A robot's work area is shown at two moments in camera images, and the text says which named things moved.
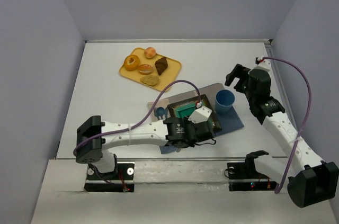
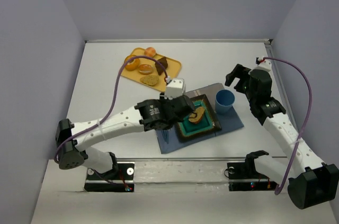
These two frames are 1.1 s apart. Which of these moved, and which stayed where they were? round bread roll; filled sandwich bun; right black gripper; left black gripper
Moved: left black gripper
Stayed: right black gripper; filled sandwich bun; round bread roll
